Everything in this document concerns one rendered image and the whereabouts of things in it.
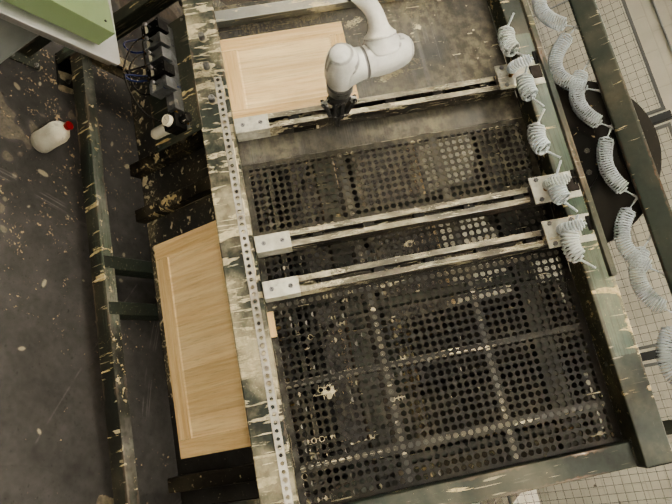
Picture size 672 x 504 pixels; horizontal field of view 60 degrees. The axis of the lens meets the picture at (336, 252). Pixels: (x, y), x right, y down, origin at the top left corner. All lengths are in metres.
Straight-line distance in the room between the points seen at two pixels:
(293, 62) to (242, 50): 0.21
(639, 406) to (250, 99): 1.74
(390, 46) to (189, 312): 1.32
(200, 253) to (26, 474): 1.00
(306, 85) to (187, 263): 0.88
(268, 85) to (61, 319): 1.24
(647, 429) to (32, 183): 2.47
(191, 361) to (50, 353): 0.53
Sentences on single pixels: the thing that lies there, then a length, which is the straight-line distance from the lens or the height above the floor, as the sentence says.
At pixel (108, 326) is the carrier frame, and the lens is 2.51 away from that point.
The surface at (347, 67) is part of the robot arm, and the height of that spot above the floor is 1.46.
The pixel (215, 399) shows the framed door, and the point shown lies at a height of 0.47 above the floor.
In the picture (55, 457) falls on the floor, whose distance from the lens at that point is 2.51.
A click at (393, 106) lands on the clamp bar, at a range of 2.26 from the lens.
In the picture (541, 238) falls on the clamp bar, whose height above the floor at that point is 1.76.
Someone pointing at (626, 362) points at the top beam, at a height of 1.90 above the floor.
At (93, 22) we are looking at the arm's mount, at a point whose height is 0.83.
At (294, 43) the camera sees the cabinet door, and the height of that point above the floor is 1.13.
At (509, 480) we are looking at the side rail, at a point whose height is 1.48.
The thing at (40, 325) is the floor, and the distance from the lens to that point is 2.55.
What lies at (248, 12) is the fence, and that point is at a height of 1.01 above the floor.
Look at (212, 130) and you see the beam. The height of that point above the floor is 0.84.
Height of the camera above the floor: 2.06
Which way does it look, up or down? 26 degrees down
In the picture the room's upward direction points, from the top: 71 degrees clockwise
